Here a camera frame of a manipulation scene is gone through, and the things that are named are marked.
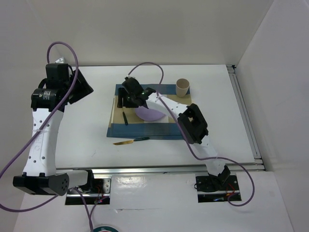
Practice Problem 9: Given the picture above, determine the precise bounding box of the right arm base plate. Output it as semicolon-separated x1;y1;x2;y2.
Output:
194;175;241;203

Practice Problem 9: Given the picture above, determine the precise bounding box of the blue and beige cloth placemat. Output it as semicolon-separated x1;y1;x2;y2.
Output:
107;84;182;140

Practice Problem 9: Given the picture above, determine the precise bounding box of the green round sticker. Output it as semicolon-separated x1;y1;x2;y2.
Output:
92;225;119;232

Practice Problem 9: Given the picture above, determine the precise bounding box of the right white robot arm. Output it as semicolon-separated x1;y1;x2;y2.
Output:
117;76;230;189

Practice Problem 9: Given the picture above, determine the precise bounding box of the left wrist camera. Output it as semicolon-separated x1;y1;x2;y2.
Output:
55;57;66;63

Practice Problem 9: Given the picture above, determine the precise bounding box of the gold knife dark handle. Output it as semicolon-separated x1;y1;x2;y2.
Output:
113;137;150;145

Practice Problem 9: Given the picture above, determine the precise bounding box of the lilac plastic plate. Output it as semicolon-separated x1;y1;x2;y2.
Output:
135;106;166;122

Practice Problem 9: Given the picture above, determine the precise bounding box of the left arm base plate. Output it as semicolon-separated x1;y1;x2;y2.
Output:
65;176;112;206

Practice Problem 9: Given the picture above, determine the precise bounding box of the aluminium frame rail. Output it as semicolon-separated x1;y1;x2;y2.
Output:
56;65;265;174

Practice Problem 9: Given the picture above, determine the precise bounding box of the gold fork dark handle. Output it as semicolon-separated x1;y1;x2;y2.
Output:
122;108;128;126

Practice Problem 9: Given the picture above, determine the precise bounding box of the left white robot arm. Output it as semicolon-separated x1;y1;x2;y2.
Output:
13;63;95;196

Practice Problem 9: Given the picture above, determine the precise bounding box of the beige plastic cup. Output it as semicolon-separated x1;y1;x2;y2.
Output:
176;78;190;98

